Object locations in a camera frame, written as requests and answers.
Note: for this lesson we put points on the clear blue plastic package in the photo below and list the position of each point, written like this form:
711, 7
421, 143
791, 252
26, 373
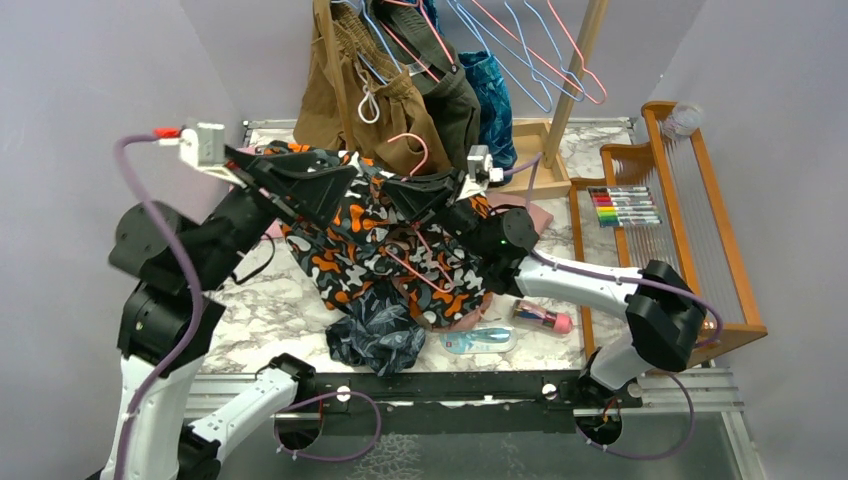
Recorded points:
479, 341

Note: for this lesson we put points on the set of coloured markers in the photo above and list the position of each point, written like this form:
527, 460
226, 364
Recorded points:
624, 206

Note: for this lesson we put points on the dark leaf print shorts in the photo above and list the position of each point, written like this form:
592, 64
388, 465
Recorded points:
376, 331

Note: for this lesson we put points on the pink cylindrical bottle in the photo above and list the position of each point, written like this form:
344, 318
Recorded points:
525, 310

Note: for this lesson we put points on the pink shorts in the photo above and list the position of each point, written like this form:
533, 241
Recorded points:
541, 219

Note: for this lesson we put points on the dark green hanging shorts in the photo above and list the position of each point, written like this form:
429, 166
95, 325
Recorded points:
415, 42

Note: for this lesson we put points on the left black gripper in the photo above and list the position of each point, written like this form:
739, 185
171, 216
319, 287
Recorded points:
316, 190

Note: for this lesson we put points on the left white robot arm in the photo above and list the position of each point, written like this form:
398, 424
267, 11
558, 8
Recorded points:
169, 319

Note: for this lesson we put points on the brown hanging shorts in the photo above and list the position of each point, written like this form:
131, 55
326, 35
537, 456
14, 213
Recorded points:
356, 98

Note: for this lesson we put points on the wooden weaving loom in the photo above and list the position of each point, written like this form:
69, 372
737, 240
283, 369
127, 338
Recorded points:
695, 236

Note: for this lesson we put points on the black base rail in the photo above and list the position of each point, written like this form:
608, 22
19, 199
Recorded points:
447, 403

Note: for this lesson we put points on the wooden clothes rack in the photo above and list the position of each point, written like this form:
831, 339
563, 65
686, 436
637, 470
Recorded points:
539, 169

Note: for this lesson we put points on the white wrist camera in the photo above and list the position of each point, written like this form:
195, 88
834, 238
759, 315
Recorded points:
201, 145
480, 172

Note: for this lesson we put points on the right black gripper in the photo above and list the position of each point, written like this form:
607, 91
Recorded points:
429, 197

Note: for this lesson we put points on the pink wire hanger taken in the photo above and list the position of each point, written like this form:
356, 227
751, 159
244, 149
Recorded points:
449, 284

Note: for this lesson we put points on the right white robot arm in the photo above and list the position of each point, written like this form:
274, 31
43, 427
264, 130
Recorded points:
664, 317

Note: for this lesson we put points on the pink wire hanger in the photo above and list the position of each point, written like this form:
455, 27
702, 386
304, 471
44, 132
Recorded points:
538, 41

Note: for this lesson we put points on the blue patterned hanging shorts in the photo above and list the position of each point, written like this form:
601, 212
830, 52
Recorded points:
485, 77

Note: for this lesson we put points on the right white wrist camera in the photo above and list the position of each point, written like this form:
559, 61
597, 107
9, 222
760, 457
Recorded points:
480, 172

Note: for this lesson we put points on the orange camouflage shorts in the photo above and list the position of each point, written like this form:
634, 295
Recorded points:
351, 255

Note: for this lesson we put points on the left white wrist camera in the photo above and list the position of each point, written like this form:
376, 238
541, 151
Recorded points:
201, 145

